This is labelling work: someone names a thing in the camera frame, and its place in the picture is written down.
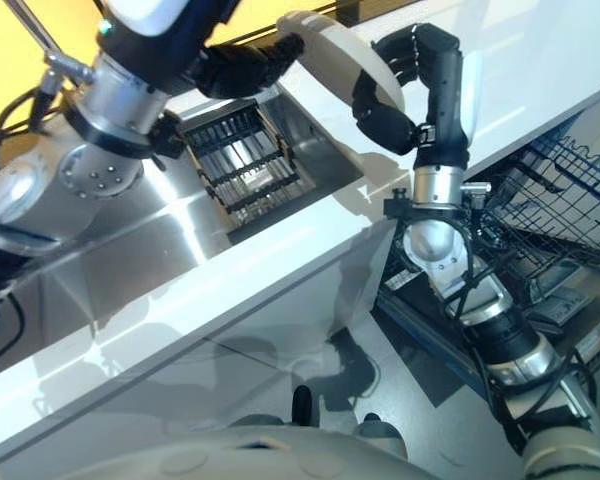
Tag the stainless steel sink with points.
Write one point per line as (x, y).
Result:
(180, 220)

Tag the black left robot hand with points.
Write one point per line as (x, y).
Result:
(230, 70)

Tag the round beige plate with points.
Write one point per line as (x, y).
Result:
(345, 55)

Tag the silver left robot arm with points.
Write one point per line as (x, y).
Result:
(100, 180)

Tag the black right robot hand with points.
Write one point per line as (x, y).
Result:
(445, 100)

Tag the black dish rack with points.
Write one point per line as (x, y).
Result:
(250, 170)

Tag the dark robot foot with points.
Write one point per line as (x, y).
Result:
(302, 405)

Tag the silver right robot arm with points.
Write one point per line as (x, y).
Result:
(430, 245)

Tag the grey robot torso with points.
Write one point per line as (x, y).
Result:
(260, 455)

